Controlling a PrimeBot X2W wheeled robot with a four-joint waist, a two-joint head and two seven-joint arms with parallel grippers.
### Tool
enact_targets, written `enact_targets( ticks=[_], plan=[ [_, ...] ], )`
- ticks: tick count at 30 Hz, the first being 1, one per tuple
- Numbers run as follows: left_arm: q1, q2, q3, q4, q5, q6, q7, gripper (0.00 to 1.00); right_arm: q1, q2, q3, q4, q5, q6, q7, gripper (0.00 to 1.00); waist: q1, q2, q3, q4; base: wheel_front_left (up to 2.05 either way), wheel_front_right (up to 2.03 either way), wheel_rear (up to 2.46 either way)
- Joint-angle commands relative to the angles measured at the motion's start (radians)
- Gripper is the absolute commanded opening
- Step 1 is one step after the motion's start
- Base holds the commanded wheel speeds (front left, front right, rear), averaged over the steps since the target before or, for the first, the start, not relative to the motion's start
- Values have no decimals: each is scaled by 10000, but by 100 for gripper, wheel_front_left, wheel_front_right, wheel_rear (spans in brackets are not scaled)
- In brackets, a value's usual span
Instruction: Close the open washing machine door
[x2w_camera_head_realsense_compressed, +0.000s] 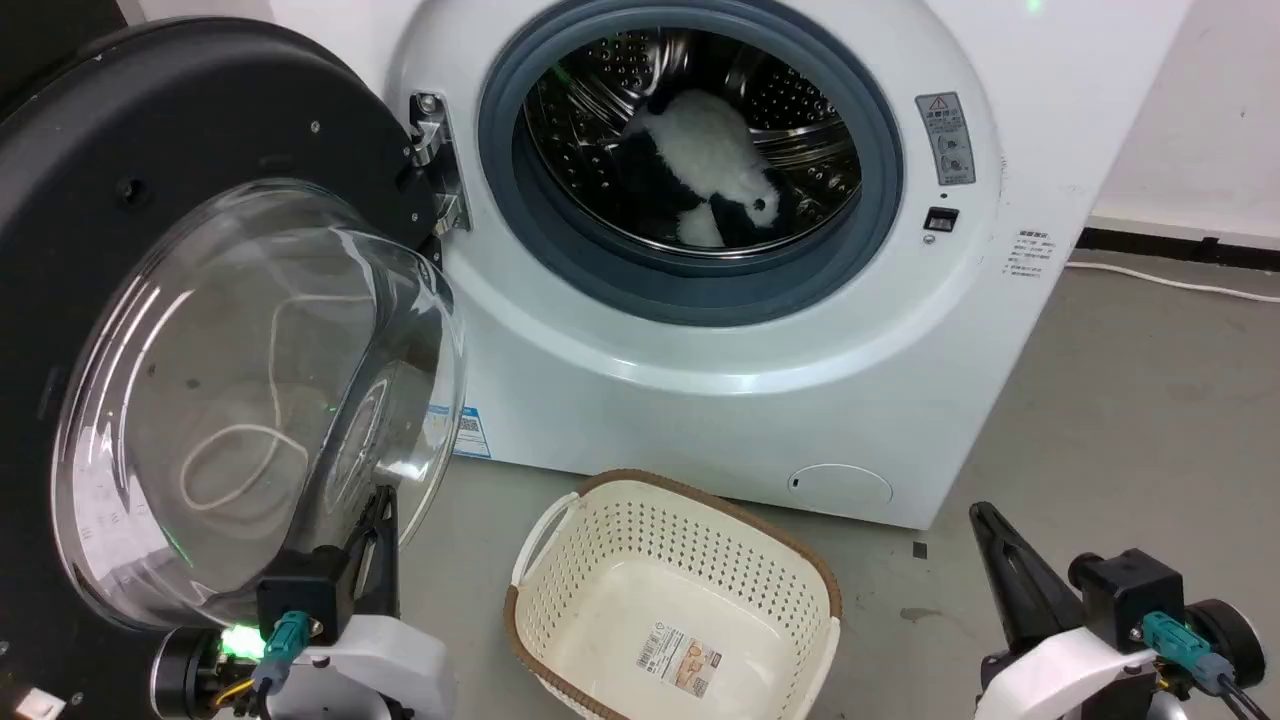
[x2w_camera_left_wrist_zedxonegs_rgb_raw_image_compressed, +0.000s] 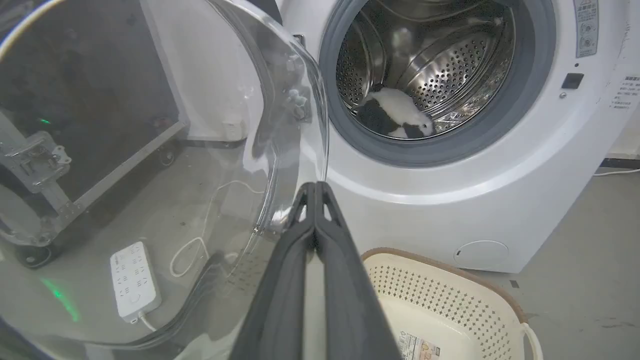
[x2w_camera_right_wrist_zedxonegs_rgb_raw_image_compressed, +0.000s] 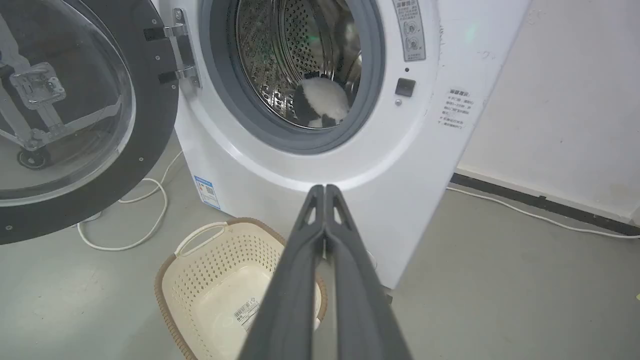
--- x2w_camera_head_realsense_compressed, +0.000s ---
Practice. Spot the cream perforated laundry basket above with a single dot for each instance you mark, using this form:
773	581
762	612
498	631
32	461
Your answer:
680	590

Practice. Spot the paper basket label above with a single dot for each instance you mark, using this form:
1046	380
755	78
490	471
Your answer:
680	660

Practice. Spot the metal door hinge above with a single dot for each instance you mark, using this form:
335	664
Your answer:
438	150

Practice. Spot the small printed text sticker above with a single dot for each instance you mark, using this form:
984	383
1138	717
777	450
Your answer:
1033	253

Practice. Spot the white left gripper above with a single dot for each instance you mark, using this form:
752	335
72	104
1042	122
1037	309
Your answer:
385	665

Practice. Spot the black baseboard strip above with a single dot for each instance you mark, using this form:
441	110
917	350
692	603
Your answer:
1180	245

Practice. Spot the round drain filter cover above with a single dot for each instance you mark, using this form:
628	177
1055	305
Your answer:
840	487

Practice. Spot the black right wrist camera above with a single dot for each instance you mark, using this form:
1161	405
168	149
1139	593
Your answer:
1125	595

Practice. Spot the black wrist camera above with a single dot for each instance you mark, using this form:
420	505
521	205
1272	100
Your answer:
1125	595
305	595

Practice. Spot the black and white panda plush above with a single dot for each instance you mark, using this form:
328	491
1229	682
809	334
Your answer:
705	160

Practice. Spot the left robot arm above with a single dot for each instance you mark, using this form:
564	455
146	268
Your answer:
190	675

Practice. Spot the grey warning sticker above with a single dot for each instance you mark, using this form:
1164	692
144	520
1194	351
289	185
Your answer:
946	138

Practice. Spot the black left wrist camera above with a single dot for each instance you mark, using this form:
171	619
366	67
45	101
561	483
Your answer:
305	595

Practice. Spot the white front-load washing machine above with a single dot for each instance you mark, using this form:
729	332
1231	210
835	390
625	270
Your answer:
720	390

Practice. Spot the black round washer door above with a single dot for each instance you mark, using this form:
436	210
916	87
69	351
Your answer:
120	180

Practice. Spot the stainless steel washer drum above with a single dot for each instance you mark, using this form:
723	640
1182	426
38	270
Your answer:
800	110

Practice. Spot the blue energy label sticker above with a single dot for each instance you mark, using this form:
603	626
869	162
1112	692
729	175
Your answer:
470	432

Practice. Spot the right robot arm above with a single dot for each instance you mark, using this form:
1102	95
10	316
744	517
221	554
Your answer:
1230	640

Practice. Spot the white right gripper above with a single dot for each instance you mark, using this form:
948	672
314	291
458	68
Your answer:
1075	675

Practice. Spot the black door latch slot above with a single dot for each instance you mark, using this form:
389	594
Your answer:
940	219

